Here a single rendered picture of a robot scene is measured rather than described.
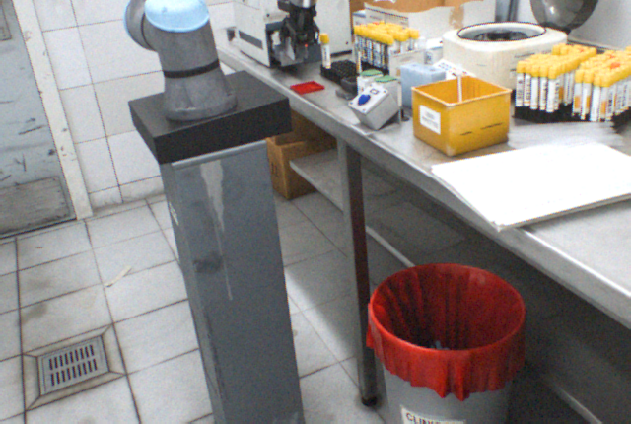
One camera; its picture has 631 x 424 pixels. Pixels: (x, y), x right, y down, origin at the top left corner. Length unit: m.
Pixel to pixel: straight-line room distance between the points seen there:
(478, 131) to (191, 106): 0.56
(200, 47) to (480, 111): 0.55
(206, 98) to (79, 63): 1.84
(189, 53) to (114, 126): 1.93
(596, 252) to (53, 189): 2.64
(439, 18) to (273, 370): 1.00
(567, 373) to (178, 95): 1.07
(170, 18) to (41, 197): 2.04
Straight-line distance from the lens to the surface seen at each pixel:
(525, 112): 1.34
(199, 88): 1.28
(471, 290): 1.64
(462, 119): 1.15
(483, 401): 1.52
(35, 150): 3.11
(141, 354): 2.24
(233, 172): 1.31
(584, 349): 1.70
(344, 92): 1.53
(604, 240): 0.93
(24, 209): 3.21
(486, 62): 1.44
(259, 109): 1.30
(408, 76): 1.37
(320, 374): 2.01
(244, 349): 1.53
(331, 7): 1.91
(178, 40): 1.26
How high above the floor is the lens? 1.34
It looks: 25 degrees down
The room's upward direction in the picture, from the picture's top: 6 degrees counter-clockwise
